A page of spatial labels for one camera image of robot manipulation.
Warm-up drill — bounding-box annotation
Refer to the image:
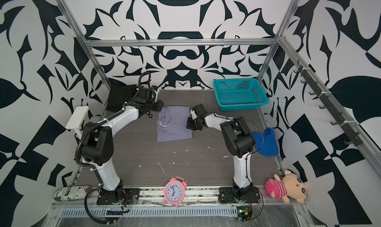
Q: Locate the small green circuit board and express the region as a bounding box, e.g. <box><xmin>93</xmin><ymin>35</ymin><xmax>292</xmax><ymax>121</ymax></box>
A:
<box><xmin>236</xmin><ymin>206</ymin><xmax>253</xmax><ymax>222</ymax></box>

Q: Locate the lavender garment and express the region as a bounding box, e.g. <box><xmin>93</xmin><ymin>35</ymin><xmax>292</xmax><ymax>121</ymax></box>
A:
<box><xmin>156</xmin><ymin>106</ymin><xmax>192</xmax><ymax>143</ymax></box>

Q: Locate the pink alarm clock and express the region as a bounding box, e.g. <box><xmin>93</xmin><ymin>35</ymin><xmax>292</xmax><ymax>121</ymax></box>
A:
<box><xmin>163</xmin><ymin>177</ymin><xmax>188</xmax><ymax>207</ymax></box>

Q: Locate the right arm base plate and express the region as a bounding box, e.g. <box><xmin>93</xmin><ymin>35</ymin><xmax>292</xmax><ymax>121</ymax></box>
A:
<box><xmin>218</xmin><ymin>186</ymin><xmax>261</xmax><ymax>204</ymax></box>

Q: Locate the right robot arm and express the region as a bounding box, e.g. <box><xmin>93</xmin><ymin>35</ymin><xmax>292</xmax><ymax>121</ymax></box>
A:
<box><xmin>187</xmin><ymin>104</ymin><xmax>256</xmax><ymax>201</ymax></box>

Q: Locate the white slotted cable duct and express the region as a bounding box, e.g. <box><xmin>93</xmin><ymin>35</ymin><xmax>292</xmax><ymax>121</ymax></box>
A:
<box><xmin>58</xmin><ymin>206</ymin><xmax>239</xmax><ymax>219</ymax></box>

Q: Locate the white box on stand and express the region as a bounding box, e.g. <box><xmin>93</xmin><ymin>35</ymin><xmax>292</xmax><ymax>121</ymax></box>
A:
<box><xmin>65</xmin><ymin>106</ymin><xmax>89</xmax><ymax>139</ymax></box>

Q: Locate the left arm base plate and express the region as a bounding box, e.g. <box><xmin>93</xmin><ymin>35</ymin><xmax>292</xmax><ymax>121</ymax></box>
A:
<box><xmin>96</xmin><ymin>188</ymin><xmax>140</xmax><ymax>205</ymax></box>

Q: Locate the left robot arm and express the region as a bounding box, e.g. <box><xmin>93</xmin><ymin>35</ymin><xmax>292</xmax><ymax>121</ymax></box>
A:
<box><xmin>74</xmin><ymin>86</ymin><xmax>164</xmax><ymax>203</ymax></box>

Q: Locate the black coat hook rail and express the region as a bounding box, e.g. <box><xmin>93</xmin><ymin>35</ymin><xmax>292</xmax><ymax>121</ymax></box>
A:
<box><xmin>294</xmin><ymin>61</ymin><xmax>364</xmax><ymax>147</ymax></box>

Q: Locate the bright blue cloth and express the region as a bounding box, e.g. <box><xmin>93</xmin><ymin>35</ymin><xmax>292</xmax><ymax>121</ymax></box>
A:
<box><xmin>253</xmin><ymin>128</ymin><xmax>279</xmax><ymax>157</ymax></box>

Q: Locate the black corrugated cable hose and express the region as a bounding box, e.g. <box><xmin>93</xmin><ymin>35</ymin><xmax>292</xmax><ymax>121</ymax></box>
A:
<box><xmin>74</xmin><ymin>72</ymin><xmax>152</xmax><ymax>225</ymax></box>

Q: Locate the teal plastic basket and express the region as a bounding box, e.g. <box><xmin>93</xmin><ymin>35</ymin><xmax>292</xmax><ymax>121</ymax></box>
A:
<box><xmin>213</xmin><ymin>78</ymin><xmax>269</xmax><ymax>112</ymax></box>

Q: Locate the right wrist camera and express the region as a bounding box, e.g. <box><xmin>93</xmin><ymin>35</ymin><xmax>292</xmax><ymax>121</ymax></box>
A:
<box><xmin>190</xmin><ymin>109</ymin><xmax>197</xmax><ymax>120</ymax></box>

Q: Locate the pink plush pig toy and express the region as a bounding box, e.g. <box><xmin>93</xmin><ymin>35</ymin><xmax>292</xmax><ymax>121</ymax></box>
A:
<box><xmin>265</xmin><ymin>170</ymin><xmax>307</xmax><ymax>204</ymax></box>

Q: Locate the black garment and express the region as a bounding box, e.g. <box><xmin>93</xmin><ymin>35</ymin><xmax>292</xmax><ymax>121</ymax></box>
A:
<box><xmin>106</xmin><ymin>85</ymin><xmax>137</xmax><ymax>112</ymax></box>

